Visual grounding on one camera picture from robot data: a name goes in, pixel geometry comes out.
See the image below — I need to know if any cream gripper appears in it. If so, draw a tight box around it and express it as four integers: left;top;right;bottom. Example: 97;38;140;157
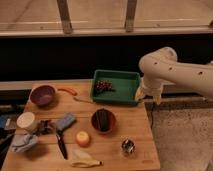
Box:
134;77;163;105

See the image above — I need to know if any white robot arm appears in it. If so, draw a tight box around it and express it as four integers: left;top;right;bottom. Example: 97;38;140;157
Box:
135;47;213;104

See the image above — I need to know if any shiny metal cup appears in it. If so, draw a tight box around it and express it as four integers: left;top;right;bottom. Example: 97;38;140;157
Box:
121;139;135;156

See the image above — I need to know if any white paper cup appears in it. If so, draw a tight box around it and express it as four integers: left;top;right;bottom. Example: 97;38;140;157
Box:
16;112;37;132

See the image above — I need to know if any green plastic tray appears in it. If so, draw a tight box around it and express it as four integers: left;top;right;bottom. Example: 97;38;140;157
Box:
90;70;140;106

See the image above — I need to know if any dark grape bunch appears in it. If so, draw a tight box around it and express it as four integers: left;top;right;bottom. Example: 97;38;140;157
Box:
95;80;112;93

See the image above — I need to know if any brown red bowl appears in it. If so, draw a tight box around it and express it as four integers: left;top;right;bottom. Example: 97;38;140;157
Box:
91;108;116;134

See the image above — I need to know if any small yellow green utensil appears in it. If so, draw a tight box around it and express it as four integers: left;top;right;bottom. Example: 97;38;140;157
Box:
73;96;93;104

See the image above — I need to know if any orange yellow apple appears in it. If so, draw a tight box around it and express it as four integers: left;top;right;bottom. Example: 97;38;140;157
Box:
76;131;90;147

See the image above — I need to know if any blue sponge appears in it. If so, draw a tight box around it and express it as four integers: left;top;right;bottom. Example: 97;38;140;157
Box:
56;113;76;131

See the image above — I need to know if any orange carrot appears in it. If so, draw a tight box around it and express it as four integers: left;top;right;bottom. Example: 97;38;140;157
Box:
58;88;77;96

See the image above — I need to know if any clear plastic piece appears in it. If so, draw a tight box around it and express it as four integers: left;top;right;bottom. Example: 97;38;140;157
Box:
73;149;91;159

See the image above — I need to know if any yellow banana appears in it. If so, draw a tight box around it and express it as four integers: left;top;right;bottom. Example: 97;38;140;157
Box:
71;159;102;168

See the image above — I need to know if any purple bowl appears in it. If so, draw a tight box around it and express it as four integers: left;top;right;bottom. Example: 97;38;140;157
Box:
30;85;56;107

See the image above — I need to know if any black binder clip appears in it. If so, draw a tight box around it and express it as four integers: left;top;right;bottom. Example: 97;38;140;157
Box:
36;120;54;135

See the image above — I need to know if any light blue cloth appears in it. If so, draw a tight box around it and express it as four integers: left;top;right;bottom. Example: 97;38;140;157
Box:
11;134;38;153

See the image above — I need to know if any black handled knife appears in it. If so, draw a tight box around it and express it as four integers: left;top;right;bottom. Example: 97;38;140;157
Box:
56;130;68;160

